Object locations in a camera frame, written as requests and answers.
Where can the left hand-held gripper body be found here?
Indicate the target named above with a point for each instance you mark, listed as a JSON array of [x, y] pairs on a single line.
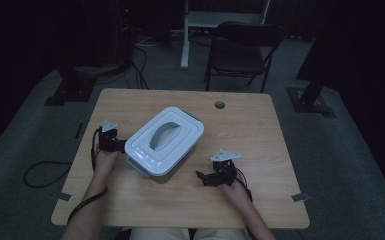
[[108, 140]]

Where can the grey tape piece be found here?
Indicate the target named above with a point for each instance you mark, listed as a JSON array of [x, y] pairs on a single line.
[[300, 197], [64, 196]]

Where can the clear plastic storage box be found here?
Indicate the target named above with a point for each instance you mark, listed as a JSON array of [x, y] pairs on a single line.
[[136, 167]]

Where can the black folding chair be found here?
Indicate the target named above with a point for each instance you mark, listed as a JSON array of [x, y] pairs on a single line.
[[243, 56]]

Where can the round grey stand foot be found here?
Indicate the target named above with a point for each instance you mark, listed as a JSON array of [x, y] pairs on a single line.
[[96, 69]]

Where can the person's right hand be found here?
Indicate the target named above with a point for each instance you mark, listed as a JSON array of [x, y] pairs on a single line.
[[236, 193]]

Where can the round table grommet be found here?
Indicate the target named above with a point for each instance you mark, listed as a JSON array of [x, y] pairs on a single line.
[[219, 105]]

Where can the black floor tape strip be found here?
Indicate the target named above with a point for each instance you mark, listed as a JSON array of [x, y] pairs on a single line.
[[79, 130]]

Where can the black stand base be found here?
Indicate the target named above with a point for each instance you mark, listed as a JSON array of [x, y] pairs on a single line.
[[308, 101], [71, 90]]

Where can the person's right leg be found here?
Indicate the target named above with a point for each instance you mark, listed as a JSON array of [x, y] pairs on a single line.
[[220, 234]]

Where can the person's left leg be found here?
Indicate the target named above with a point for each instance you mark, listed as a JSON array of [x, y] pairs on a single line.
[[156, 234]]

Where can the white box lid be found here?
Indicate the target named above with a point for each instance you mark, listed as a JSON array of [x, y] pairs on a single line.
[[176, 146]]

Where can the person's leg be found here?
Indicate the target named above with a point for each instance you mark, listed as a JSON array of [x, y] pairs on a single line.
[[156, 234], [220, 234]]

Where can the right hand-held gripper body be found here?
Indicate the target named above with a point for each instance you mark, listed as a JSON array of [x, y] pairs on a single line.
[[225, 171]]

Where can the person's left hand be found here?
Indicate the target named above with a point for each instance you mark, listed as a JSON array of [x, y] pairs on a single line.
[[105, 163]]

